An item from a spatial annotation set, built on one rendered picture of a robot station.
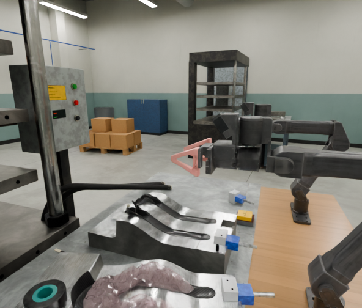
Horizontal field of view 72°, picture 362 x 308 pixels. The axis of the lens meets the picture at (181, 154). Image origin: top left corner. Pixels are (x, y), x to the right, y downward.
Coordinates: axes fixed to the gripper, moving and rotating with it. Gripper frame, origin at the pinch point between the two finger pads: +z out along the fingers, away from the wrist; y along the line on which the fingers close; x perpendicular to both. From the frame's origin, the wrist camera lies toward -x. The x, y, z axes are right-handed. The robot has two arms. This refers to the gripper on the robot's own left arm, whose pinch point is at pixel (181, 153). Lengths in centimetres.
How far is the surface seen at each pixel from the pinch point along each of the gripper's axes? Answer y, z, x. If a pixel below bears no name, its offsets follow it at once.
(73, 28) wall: -662, 601, -224
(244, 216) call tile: -42, -14, 36
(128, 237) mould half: -5.8, 21.6, 32.0
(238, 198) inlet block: -59, -9, 36
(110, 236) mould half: -6.2, 28.8, 33.4
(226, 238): -11.9, -10.7, 29.7
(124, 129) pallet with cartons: -419, 282, 63
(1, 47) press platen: -10, 72, -32
